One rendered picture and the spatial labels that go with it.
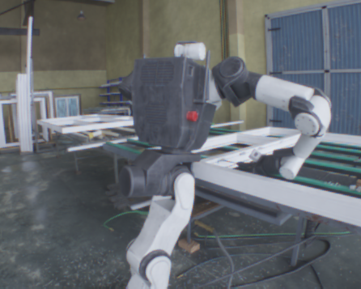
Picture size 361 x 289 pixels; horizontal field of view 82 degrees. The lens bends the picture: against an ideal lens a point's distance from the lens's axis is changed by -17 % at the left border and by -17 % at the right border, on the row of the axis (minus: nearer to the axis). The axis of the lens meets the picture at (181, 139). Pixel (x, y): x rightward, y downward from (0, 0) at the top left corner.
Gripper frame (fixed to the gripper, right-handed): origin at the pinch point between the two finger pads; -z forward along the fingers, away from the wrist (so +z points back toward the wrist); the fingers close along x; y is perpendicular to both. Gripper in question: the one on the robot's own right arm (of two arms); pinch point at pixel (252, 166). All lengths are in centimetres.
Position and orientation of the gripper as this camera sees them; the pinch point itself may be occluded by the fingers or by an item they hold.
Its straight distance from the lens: 113.6
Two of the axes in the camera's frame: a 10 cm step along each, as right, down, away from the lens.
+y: 6.4, 7.4, 2.1
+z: 4.6, -1.5, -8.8
